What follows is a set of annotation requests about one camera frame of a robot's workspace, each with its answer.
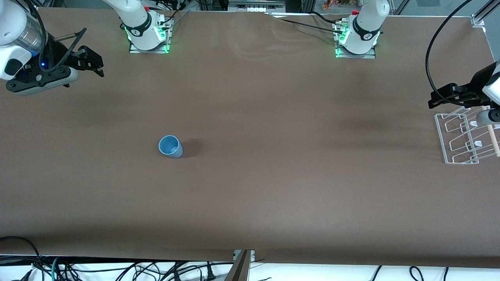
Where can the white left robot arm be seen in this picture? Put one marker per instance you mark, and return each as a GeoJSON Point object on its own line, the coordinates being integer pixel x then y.
{"type": "Point", "coordinates": [365, 27]}

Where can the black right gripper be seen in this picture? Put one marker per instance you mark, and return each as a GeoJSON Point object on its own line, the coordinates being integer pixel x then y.
{"type": "Point", "coordinates": [56, 50]}

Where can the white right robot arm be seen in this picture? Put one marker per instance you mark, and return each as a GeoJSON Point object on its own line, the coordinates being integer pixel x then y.
{"type": "Point", "coordinates": [136, 23]}

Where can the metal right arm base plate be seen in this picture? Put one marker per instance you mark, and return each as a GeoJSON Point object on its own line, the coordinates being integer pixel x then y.
{"type": "Point", "coordinates": [134, 50]}

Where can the aluminium frame profile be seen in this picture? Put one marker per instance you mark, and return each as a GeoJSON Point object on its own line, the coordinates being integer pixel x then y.
{"type": "Point", "coordinates": [482, 15]}

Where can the light blue plastic cup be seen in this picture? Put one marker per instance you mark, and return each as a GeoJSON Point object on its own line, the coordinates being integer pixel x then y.
{"type": "Point", "coordinates": [170, 146]}

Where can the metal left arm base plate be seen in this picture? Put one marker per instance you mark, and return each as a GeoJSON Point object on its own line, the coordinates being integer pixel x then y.
{"type": "Point", "coordinates": [369, 56]}

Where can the silver power strip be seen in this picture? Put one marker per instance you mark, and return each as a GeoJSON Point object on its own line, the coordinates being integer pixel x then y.
{"type": "Point", "coordinates": [256, 6]}

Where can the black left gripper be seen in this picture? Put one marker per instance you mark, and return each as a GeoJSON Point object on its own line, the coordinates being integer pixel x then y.
{"type": "Point", "coordinates": [477, 83]}

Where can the wooden rack rod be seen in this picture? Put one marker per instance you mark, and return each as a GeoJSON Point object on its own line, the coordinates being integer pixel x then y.
{"type": "Point", "coordinates": [493, 136]}

